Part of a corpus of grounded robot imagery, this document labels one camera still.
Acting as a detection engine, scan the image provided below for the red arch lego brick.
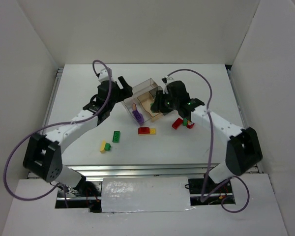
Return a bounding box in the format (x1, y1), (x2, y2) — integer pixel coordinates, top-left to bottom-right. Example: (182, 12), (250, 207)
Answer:
(138, 127), (150, 135)

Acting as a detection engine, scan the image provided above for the aluminium rail frame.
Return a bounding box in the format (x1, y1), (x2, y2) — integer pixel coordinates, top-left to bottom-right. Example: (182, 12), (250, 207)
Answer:
(27, 63), (265, 177)

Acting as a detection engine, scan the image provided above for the green flat lego plate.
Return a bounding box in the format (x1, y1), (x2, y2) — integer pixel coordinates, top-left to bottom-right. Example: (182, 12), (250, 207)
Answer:
(112, 131), (120, 143)

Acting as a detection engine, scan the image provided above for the dark grey container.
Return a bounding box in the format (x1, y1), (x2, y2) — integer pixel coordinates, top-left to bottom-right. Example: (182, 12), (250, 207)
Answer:
(149, 86), (163, 100)

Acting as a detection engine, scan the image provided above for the clear smoky container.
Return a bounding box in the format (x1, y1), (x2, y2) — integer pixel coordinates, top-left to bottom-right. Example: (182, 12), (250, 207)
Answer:
(122, 78), (158, 111)

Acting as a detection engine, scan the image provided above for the purple lego brick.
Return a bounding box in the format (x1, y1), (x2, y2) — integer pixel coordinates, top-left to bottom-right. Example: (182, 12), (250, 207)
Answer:
(132, 111), (145, 124)

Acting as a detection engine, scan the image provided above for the small green lego brick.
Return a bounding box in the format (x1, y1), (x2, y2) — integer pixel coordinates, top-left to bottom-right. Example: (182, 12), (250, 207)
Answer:
(104, 143), (111, 151)

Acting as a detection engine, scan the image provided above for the clear small container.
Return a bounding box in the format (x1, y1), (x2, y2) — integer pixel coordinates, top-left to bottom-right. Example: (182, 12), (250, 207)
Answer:
(125, 102), (152, 125)

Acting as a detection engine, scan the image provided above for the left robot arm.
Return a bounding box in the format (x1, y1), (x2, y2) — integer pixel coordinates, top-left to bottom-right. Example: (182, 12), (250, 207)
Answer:
(23, 76), (133, 194)

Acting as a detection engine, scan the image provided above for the yellow curved lego brick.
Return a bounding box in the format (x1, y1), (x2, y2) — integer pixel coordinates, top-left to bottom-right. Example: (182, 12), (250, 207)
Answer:
(100, 140), (106, 153)

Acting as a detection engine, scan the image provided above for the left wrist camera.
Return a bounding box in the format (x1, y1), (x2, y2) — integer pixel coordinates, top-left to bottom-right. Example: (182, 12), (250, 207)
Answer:
(98, 68), (114, 83)

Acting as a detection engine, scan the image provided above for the yellow flat lego plate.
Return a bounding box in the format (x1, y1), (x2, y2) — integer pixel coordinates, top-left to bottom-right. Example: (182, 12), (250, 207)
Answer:
(149, 128), (156, 135)

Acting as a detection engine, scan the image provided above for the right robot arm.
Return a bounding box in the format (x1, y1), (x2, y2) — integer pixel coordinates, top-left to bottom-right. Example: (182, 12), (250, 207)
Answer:
(151, 78), (263, 184)

